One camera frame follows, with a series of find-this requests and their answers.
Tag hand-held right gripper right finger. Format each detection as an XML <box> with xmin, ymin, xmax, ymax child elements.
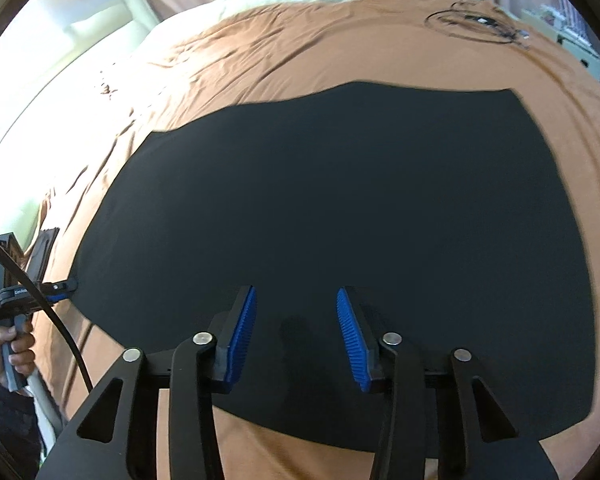
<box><xmin>336</xmin><ymin>287</ymin><xmax>561</xmax><ymax>480</ymax></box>

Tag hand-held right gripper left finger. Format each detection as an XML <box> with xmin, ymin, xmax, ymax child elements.
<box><xmin>37</xmin><ymin>285</ymin><xmax>258</xmax><ymax>480</ymax></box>

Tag black T-shirt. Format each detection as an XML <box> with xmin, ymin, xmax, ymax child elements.
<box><xmin>72</xmin><ymin>81</ymin><xmax>597</xmax><ymax>453</ymax></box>

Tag person's left forearm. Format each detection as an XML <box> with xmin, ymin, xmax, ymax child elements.
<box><xmin>0</xmin><ymin>370</ymin><xmax>43</xmax><ymax>466</ymax></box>

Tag person's left hand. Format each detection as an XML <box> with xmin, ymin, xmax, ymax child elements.
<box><xmin>0</xmin><ymin>322</ymin><xmax>37</xmax><ymax>387</ymax></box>

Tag brown blanket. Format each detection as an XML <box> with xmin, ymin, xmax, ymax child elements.
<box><xmin>25</xmin><ymin>0</ymin><xmax>600</xmax><ymax>480</ymax></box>

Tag white padded headboard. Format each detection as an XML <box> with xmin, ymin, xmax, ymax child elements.
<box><xmin>27</xmin><ymin>0</ymin><xmax>161</xmax><ymax>67</ymax></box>

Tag white nightstand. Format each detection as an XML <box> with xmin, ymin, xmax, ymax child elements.
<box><xmin>520</xmin><ymin>2</ymin><xmax>600</xmax><ymax>82</ymax></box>

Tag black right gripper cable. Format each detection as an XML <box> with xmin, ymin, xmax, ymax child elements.
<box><xmin>0</xmin><ymin>227</ymin><xmax>93</xmax><ymax>392</ymax></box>

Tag thin black cable coil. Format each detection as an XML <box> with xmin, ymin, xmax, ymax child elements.
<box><xmin>424</xmin><ymin>1</ymin><xmax>531</xmax><ymax>51</ymax></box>

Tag white wire rack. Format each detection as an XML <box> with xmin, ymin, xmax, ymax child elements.
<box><xmin>554</xmin><ymin>0</ymin><xmax>582</xmax><ymax>29</ymax></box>

